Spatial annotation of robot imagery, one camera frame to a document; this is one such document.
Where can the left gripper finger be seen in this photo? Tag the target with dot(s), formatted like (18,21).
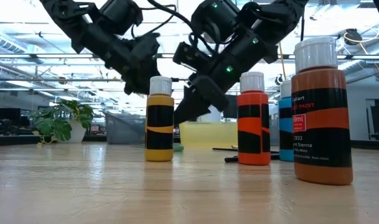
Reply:
(154,70)
(137,82)

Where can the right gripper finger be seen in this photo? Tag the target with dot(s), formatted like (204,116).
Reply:
(189,109)
(211,93)

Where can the long black paintbrush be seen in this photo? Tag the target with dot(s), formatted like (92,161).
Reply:
(221,149)
(231,159)

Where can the blue paint bottle white cap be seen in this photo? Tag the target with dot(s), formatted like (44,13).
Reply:
(285,124)

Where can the brown paint bottle white cap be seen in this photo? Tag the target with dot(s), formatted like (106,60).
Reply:
(321,124)

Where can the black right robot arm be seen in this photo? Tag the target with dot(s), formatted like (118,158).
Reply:
(270,15)

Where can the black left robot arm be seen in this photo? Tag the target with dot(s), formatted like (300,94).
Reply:
(68,12)

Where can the black monitor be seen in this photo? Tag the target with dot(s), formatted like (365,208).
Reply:
(9,113)
(230,107)

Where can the yellow translucent plastic bin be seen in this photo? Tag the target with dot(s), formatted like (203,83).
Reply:
(208,133)

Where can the grey plastic bin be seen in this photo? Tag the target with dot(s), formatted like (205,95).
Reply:
(124,130)

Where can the green plant sprig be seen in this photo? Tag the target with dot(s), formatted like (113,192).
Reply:
(60,121)

